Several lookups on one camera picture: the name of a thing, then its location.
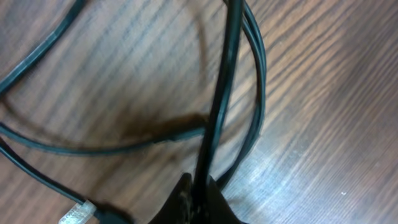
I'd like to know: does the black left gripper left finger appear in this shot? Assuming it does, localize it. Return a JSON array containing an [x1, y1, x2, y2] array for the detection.
[[149, 173, 192, 224]]

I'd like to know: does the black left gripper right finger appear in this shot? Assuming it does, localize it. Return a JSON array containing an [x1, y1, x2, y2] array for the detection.
[[202, 177, 243, 224]]

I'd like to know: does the black USB cable with tag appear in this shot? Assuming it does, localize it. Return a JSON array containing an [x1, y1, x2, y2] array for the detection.
[[0, 0, 268, 224]]

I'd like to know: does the black USB cable without tag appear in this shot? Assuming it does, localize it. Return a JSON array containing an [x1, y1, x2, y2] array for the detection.
[[192, 0, 245, 200]]

